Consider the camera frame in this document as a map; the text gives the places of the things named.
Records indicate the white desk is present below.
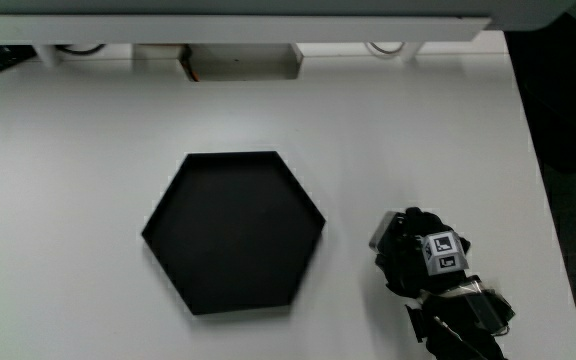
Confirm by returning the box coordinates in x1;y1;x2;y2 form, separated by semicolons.
0;42;576;360

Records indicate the white desk shelf rail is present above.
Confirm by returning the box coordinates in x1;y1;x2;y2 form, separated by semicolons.
0;13;492;46

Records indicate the person's right hand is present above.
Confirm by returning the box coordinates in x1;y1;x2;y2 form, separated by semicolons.
373;206;472;300

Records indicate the orange and black cable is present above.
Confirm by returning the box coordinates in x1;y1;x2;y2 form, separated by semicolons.
179;44;201;83

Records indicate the black crinkled bag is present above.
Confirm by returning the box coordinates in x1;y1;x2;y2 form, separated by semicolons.
0;44;38;77

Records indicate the small grey speaker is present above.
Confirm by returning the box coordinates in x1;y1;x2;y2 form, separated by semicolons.
368;210;405;254

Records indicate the grey cable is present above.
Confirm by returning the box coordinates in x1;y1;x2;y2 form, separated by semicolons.
364;41;407;57

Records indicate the black hexagonal tray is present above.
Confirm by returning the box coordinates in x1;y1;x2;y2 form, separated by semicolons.
140;150;327;317

